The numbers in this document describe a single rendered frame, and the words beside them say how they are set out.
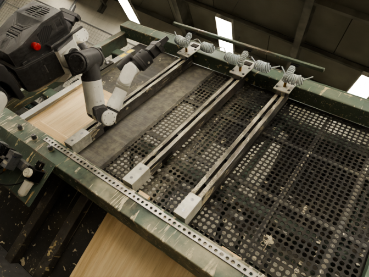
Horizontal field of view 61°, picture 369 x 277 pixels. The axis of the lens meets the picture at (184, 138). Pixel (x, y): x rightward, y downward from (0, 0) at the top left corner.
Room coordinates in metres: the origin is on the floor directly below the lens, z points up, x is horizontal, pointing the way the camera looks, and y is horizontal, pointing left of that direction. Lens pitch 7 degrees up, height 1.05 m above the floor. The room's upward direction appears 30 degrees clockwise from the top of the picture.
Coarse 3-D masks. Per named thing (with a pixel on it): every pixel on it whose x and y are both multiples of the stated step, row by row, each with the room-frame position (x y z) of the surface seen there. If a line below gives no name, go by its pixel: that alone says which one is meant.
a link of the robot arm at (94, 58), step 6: (90, 48) 1.40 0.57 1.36; (90, 54) 1.35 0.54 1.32; (96, 54) 1.39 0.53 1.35; (90, 60) 1.35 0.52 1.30; (96, 60) 1.39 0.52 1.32; (90, 66) 1.36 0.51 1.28; (96, 66) 1.40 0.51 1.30; (90, 72) 1.39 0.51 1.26; (96, 72) 1.41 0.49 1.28; (84, 78) 1.41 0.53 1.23; (90, 78) 1.40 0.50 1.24; (96, 78) 1.42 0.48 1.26
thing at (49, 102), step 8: (112, 64) 2.19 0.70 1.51; (104, 72) 2.17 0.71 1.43; (80, 80) 2.08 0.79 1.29; (64, 88) 2.03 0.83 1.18; (72, 88) 2.03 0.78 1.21; (56, 96) 1.98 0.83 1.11; (64, 96) 2.00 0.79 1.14; (40, 104) 1.94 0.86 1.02; (48, 104) 1.94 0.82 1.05; (32, 112) 1.90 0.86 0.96; (40, 112) 1.92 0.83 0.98
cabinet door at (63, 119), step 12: (72, 96) 2.01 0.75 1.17; (108, 96) 1.99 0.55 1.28; (48, 108) 1.94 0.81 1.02; (60, 108) 1.94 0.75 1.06; (72, 108) 1.93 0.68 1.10; (84, 108) 1.93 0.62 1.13; (36, 120) 1.88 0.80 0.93; (48, 120) 1.88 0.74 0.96; (60, 120) 1.87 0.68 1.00; (72, 120) 1.86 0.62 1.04; (84, 120) 1.86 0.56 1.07; (48, 132) 1.80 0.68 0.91; (60, 132) 1.80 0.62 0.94; (72, 132) 1.79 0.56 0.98
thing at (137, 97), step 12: (192, 48) 2.14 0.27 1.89; (180, 60) 2.12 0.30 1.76; (192, 60) 2.17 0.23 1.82; (168, 72) 2.03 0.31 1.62; (180, 72) 2.12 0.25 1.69; (144, 84) 1.96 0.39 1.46; (156, 84) 1.97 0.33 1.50; (132, 96) 1.90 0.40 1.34; (144, 96) 1.93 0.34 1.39; (132, 108) 1.89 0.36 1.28; (84, 132) 1.71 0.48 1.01; (96, 132) 1.75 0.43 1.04; (72, 144) 1.65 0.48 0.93; (84, 144) 1.71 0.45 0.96
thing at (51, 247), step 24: (0, 192) 2.06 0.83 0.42; (48, 192) 1.84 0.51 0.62; (72, 192) 1.85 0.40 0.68; (0, 216) 2.01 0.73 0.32; (24, 216) 1.94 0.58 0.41; (48, 216) 1.87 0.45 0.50; (72, 216) 1.74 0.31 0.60; (96, 216) 1.75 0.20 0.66; (0, 240) 1.97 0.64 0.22; (24, 240) 1.83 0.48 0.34; (48, 240) 1.84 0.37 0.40; (72, 240) 1.78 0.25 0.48; (24, 264) 1.86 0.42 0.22; (48, 264) 1.73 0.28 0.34; (72, 264) 1.74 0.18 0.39
